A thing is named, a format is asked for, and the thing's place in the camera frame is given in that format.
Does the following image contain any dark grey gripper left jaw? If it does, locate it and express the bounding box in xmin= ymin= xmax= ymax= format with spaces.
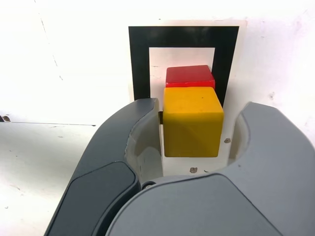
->
xmin=45 ymin=97 xmax=164 ymax=236

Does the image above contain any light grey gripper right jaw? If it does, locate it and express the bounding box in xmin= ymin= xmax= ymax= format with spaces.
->
xmin=108 ymin=101 xmax=315 ymax=236

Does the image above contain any yellow cube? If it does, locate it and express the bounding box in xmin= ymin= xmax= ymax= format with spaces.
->
xmin=162 ymin=86 xmax=224 ymax=158

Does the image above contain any red cube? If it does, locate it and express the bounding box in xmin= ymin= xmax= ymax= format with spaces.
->
xmin=165 ymin=64 xmax=216 ymax=89

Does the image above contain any black tape square outline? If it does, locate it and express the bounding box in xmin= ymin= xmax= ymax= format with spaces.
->
xmin=128 ymin=26 xmax=240 ymax=125

